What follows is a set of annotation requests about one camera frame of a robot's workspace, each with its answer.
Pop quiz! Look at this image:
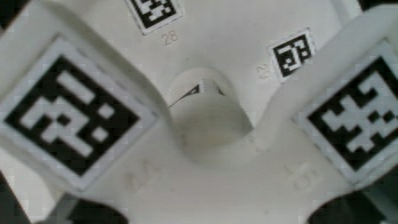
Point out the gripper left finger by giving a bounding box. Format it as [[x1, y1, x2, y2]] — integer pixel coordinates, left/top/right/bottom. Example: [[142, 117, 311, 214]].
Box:
[[37, 193, 129, 224]]

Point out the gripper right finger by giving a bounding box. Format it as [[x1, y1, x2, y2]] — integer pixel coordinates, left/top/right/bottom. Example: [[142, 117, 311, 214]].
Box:
[[307, 186, 398, 224]]

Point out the white round table top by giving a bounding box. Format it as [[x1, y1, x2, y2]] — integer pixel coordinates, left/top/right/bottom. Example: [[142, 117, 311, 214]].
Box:
[[0, 0, 364, 214]]

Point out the white cross-shaped table base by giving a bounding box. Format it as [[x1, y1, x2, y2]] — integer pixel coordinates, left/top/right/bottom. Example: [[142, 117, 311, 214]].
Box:
[[0, 0, 398, 224]]

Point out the white cylindrical table leg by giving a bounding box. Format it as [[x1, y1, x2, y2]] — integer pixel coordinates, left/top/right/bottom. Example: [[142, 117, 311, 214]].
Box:
[[169, 67, 254, 166]]

